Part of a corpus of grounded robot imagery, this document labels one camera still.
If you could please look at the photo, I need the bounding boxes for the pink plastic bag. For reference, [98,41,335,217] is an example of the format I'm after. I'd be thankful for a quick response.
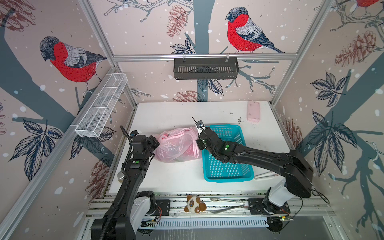
[155,127,202,164]

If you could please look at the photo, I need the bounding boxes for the teal plastic basket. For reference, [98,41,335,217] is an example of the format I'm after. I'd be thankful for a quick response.
[202,125,255,183]

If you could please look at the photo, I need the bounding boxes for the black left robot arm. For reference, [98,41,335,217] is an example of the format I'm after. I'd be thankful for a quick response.
[91,130,160,240]

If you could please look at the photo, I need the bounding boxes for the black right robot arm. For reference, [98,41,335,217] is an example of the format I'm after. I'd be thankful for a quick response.
[197,125,314,211]

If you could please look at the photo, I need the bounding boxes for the small glass jar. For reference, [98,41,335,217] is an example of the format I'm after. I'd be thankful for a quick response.
[117,171,125,183]

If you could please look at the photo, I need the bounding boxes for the metal tongs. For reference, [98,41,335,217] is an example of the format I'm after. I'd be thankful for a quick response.
[210,198,246,214]

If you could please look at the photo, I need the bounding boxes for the pink white tweezers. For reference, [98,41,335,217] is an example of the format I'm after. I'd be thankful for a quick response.
[254,172,279,180]

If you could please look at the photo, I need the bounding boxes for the brown white plush toy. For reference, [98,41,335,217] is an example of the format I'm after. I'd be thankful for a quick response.
[184,195,207,214]

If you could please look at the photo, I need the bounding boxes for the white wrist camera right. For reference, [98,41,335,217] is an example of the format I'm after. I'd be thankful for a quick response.
[196,121,206,135]

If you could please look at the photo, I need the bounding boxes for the white wire mesh shelf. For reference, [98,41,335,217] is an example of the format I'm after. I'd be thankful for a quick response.
[75,73,128,138]

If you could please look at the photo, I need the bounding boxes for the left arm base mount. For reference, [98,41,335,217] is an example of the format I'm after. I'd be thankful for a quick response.
[146,200,171,217]

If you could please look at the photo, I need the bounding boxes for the black hanging wire basket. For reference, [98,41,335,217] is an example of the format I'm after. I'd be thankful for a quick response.
[174,58,239,80]

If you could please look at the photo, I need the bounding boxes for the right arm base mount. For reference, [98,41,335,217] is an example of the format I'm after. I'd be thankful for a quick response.
[248,199,291,216]

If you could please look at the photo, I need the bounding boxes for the horizontal aluminium frame bar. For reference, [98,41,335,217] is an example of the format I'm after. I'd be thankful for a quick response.
[113,53,298,63]

